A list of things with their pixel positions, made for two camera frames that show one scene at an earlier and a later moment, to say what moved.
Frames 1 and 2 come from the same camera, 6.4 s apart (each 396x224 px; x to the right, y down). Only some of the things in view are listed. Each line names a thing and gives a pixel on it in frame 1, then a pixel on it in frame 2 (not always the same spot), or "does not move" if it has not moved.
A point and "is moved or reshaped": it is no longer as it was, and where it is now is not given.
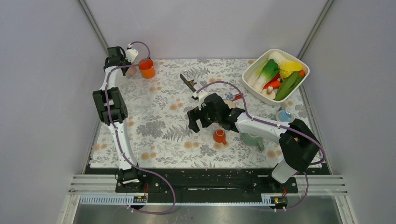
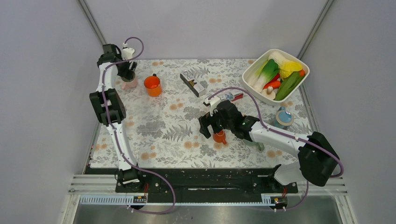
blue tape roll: [284, 115] does not move
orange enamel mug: [147, 68] → [153, 85]
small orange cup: [219, 136] does not move
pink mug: [131, 70] is moved or reshaped
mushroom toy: [269, 93] does not move
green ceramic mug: [249, 139] does not move
